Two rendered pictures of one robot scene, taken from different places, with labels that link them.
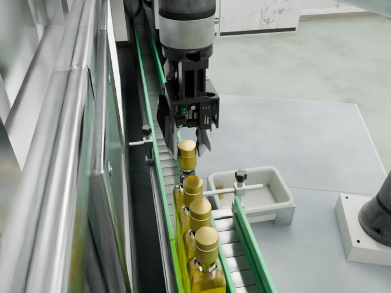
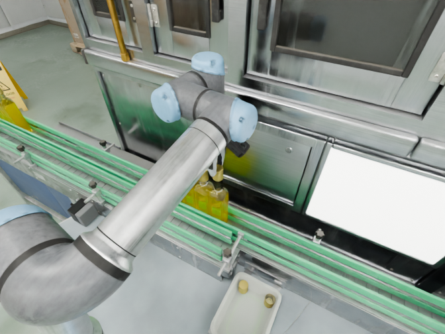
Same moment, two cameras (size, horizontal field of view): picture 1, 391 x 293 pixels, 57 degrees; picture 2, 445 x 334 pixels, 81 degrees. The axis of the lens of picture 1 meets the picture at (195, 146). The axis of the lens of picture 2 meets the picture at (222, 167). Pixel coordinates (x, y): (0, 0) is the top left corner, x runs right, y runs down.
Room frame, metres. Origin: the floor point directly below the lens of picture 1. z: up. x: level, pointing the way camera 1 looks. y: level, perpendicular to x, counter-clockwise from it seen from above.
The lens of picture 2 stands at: (0.88, -0.42, 1.78)
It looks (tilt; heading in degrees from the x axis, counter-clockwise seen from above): 45 degrees down; 130
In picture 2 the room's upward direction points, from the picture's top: straight up
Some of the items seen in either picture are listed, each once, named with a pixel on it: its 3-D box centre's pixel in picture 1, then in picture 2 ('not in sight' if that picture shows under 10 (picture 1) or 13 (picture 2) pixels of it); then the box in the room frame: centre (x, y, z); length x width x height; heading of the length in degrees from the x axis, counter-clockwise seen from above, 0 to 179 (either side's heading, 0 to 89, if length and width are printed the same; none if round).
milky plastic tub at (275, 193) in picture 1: (248, 197); (246, 315); (0.77, -0.16, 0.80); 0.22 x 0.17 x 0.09; 101
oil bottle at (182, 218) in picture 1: (193, 246); (204, 201); (0.45, 0.00, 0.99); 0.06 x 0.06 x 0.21; 11
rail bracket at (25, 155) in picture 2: not in sight; (22, 160); (-0.39, -0.33, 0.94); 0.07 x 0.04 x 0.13; 101
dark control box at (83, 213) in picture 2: not in sight; (83, 212); (-0.04, -0.29, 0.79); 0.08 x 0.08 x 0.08; 11
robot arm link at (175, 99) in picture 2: not in sight; (185, 99); (0.50, -0.09, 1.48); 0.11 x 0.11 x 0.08; 2
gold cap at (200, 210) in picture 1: (200, 215); not in sight; (0.39, -0.01, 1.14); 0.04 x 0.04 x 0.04
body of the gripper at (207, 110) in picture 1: (189, 85); not in sight; (0.48, 0.01, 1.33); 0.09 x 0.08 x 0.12; 12
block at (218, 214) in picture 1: (221, 221); (232, 262); (0.63, -0.07, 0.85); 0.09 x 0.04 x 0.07; 101
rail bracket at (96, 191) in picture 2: not in sight; (93, 197); (0.06, -0.25, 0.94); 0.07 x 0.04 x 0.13; 101
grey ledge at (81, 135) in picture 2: not in sight; (116, 159); (-0.17, -0.01, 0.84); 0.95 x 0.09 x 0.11; 11
